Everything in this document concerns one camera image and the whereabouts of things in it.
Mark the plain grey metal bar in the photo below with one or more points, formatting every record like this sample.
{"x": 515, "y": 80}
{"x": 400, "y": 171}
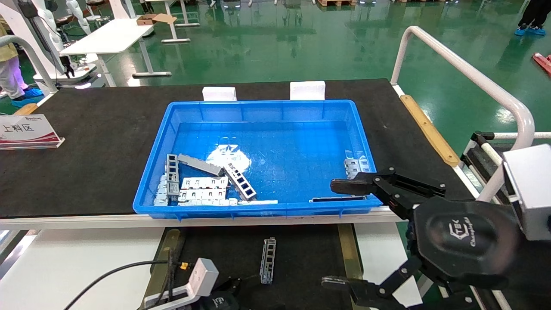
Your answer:
{"x": 200, "y": 165}

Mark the black conveyor belt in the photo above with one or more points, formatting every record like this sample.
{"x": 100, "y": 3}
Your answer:
{"x": 86, "y": 150}

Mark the person in yellow coat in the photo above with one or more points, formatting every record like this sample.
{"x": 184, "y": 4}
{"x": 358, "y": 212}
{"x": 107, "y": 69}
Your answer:
{"x": 10, "y": 73}

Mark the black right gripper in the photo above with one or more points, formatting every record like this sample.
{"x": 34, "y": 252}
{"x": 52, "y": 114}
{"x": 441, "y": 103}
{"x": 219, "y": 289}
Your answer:
{"x": 460, "y": 241}

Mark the slotted grey metal bracket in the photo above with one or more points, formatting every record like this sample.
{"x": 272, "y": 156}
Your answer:
{"x": 239, "y": 181}
{"x": 173, "y": 172}

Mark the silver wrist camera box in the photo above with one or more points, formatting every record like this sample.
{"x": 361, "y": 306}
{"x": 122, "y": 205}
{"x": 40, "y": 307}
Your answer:
{"x": 202, "y": 273}
{"x": 531, "y": 189}

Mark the brass edge strip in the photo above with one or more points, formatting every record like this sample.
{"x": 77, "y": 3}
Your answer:
{"x": 165, "y": 249}
{"x": 348, "y": 249}

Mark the long white metal strip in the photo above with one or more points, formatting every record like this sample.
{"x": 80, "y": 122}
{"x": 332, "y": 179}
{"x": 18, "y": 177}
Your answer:
{"x": 258, "y": 202}

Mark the white background desk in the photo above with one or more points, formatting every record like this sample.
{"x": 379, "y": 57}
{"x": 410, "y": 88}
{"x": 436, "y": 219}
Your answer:
{"x": 112, "y": 36}

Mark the thin dark metal strip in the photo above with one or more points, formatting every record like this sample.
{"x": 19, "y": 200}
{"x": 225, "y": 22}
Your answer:
{"x": 335, "y": 199}

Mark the white flat metal bracket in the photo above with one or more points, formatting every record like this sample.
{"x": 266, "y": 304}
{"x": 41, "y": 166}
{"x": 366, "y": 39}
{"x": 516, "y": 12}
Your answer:
{"x": 200, "y": 196}
{"x": 204, "y": 183}

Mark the open cardboard box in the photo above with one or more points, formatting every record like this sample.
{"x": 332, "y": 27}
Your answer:
{"x": 150, "y": 19}

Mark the red floor object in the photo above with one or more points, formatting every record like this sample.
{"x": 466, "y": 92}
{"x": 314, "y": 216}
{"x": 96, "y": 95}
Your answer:
{"x": 543, "y": 62}

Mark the white foam block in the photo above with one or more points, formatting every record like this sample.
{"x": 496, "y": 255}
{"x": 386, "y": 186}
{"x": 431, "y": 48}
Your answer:
{"x": 219, "y": 94}
{"x": 307, "y": 90}

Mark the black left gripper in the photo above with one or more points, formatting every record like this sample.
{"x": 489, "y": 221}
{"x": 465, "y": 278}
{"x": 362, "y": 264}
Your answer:
{"x": 221, "y": 301}

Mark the small grey metal part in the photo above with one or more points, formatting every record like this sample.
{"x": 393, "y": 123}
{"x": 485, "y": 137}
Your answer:
{"x": 161, "y": 191}

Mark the grey tubular railing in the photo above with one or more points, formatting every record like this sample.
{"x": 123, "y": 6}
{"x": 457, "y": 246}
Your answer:
{"x": 32, "y": 56}

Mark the wooden edge strip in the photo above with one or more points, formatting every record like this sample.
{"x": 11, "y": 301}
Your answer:
{"x": 426, "y": 127}
{"x": 26, "y": 109}

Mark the white desk with T-legs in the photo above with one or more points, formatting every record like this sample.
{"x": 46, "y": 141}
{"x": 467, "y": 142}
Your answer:
{"x": 173, "y": 26}

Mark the slotted grey metal channel part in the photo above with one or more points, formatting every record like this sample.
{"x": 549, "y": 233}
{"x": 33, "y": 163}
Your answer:
{"x": 267, "y": 258}

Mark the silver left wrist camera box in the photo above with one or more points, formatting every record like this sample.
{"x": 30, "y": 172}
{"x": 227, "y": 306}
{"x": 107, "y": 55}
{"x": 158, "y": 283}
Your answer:
{"x": 202, "y": 273}

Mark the black cart frame white tubes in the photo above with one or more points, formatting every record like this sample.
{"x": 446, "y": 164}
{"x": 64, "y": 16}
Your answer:
{"x": 473, "y": 148}

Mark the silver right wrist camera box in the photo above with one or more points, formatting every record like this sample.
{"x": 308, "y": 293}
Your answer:
{"x": 531, "y": 189}

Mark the wooden pallet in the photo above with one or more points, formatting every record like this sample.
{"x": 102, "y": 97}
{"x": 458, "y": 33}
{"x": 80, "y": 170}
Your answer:
{"x": 335, "y": 2}

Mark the small silver folded bracket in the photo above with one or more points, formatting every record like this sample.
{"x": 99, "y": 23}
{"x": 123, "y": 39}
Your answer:
{"x": 356, "y": 165}

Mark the person legs blue shoe covers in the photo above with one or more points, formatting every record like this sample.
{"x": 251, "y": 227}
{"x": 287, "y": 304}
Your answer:
{"x": 531, "y": 17}

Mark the blue plastic bin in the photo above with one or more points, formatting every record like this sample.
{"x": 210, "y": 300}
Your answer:
{"x": 292, "y": 142}

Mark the small black container mat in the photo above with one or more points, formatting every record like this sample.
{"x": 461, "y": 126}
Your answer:
{"x": 301, "y": 258}

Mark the white tubular railing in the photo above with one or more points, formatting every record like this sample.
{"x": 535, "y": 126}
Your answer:
{"x": 456, "y": 64}

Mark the white red acrylic sign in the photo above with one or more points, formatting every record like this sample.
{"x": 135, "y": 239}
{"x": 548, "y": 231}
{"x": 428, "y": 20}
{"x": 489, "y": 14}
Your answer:
{"x": 26, "y": 131}

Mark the white humanoid robot on stand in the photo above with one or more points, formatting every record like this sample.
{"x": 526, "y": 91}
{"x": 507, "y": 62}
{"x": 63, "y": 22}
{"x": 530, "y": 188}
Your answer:
{"x": 47, "y": 28}

